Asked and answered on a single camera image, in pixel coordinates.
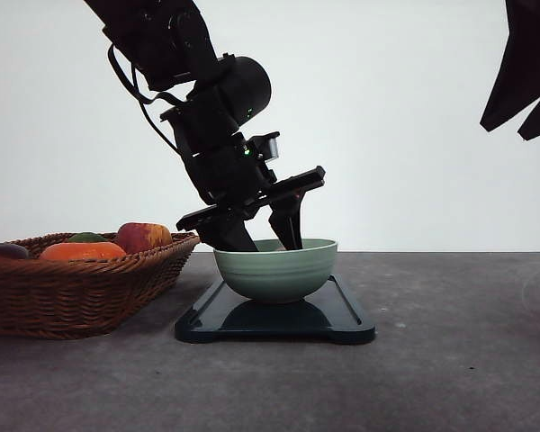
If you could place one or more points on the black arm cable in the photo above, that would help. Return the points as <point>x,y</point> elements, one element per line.
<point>144,99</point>

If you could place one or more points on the red yellow apple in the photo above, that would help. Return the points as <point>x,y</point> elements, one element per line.
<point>136,237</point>

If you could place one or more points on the dark blue rectangular tray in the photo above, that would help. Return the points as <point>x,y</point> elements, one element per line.
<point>221,313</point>

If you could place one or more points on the brown wicker basket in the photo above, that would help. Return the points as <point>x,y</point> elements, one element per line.
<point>58,299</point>

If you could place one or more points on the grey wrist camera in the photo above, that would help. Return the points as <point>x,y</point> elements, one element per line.
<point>267,146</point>

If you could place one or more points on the dark purple fruit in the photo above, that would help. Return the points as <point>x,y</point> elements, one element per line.
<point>13,251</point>

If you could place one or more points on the green fruit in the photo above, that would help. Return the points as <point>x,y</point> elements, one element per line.
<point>86,237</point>

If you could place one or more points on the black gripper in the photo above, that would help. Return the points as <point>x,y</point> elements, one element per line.
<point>231,174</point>

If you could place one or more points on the orange tangerine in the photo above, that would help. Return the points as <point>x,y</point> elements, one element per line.
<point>82,250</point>

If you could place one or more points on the green ceramic bowl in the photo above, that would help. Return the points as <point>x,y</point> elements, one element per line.
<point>271,274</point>

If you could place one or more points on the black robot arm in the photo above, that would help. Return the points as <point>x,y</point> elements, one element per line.
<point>171,41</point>

